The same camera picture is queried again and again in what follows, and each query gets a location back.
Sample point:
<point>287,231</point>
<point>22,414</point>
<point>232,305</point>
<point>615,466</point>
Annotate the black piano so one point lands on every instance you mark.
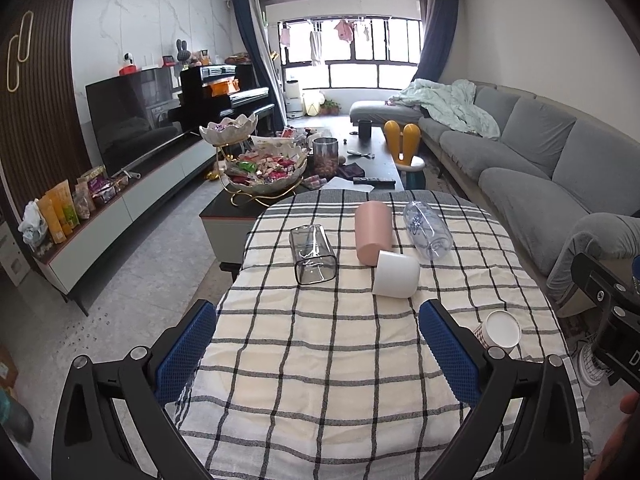
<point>225,97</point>

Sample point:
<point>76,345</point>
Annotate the clear square glass cup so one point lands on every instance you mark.
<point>312,255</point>

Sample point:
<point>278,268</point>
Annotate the black cup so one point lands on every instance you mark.
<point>364,129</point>

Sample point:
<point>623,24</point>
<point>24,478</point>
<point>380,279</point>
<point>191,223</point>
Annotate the pink cup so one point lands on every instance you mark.
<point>372,232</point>

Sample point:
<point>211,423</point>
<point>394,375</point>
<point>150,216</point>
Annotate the tiered white candy dish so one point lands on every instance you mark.
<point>260,167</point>

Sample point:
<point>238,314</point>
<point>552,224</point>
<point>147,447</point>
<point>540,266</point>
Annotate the white tv cabinet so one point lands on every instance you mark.
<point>150,185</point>

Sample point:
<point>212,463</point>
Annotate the row of snack packets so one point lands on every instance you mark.
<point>57,210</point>

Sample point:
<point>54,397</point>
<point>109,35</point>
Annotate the black television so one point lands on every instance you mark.
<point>130,115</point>

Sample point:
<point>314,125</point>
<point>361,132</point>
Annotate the yellow rabbit ear stool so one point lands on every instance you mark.
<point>402,142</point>

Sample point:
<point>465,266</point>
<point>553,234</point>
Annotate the white plastic bag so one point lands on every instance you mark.
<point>33,225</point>

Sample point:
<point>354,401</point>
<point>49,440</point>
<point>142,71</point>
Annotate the potted plant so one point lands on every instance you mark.
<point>330,107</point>

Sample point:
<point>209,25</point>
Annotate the grey sofa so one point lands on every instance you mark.
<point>520,155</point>

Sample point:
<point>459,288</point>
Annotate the white security camera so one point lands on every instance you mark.
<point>129,60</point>

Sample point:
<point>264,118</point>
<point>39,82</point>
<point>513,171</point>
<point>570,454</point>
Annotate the white air purifier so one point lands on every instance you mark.
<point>294,99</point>

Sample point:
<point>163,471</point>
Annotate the purple snack packet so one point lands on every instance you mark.
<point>100,187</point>

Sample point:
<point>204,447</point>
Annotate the blue curtain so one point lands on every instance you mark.
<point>437,35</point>
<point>252,50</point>

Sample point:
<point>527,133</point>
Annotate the small pink hanging garment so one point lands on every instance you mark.
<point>285,37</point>

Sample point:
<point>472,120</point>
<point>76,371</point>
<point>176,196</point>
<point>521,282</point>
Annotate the person's right hand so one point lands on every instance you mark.
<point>617,450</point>

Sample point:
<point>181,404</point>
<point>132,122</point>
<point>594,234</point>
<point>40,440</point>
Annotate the paper cup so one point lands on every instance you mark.
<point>497,330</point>

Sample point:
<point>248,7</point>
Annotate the dark coffee table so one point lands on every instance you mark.
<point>225,215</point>

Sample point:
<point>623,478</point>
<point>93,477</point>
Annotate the black remote control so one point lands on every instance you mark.
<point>374,180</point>

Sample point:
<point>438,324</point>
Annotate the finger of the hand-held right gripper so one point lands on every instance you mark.
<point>592,280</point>

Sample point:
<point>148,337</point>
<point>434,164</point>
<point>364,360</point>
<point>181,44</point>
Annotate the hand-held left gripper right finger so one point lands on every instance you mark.
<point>450,350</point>

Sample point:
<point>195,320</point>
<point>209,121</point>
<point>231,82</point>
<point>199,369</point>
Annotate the white checkered shoe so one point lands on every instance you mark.
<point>592,370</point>

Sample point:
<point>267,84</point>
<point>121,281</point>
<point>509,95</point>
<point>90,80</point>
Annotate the light green blanket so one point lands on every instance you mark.
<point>450,105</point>

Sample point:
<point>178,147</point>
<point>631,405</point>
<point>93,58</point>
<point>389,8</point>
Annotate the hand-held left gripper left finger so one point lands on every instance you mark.
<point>185,350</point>

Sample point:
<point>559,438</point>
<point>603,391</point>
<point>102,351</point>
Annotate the black white checkered tablecloth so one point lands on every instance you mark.
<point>330,350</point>

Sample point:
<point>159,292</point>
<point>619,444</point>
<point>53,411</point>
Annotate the person's grey trouser leg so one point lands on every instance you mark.
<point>590,245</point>

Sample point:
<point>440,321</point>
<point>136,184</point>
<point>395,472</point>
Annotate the white cup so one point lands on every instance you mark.
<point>396,274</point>

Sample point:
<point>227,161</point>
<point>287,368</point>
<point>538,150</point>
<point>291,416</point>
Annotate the glass jar of nuts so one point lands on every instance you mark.
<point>325,157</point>

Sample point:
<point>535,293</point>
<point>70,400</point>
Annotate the grey rabbit figurine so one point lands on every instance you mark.
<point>182,52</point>

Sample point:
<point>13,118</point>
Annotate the hanging white garment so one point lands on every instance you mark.
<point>315,47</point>

